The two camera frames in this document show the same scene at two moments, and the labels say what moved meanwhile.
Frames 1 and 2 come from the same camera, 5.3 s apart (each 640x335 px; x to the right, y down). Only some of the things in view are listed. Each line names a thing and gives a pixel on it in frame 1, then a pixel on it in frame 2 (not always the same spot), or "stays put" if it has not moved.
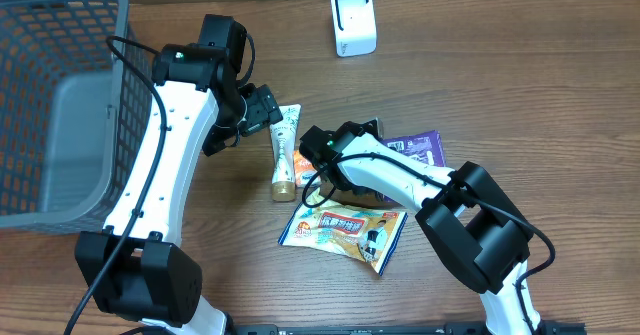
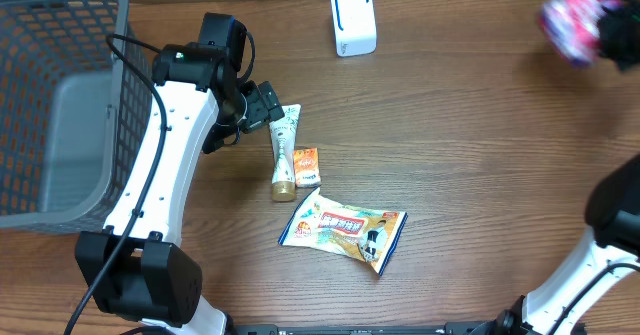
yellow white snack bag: x=362 y=236 stays put
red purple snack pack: x=425 y=146 → x=569 y=21
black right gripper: x=360 y=189 → x=612 y=25
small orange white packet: x=304 y=171 stays put
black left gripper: x=264 y=107 stays put
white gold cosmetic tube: x=283 y=134 stays put
